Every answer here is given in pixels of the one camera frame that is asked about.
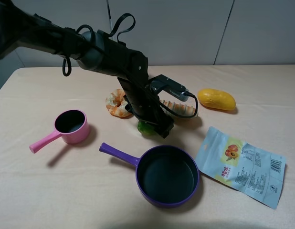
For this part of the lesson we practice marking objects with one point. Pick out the pink small saucepan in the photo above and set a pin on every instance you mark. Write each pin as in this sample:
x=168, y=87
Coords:
x=72, y=126

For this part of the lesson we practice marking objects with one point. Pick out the blue dried fruit snack bag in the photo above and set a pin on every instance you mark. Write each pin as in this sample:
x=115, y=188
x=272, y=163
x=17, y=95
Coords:
x=242, y=166

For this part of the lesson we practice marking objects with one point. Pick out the yellow mango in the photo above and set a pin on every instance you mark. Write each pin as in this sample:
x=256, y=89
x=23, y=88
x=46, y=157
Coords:
x=217, y=99

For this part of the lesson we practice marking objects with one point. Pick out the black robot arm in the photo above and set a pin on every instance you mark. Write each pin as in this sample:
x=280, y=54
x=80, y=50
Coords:
x=94, y=51

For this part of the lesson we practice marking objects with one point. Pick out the purple frying pan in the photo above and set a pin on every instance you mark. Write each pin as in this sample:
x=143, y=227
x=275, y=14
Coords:
x=167, y=176

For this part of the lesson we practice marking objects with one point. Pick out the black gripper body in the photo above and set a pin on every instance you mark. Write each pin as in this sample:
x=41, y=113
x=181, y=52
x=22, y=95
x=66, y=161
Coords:
x=144, y=105

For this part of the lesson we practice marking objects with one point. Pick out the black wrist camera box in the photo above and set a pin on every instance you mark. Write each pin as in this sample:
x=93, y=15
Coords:
x=162, y=83

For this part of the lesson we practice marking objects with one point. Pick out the green lime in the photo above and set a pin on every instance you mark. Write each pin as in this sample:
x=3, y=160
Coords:
x=146, y=129

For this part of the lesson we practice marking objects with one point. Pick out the striped long bread roll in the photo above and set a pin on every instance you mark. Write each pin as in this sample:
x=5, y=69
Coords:
x=180, y=109

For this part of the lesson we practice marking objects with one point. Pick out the orange striped bagel bread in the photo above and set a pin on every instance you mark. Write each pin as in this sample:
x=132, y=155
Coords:
x=116, y=104

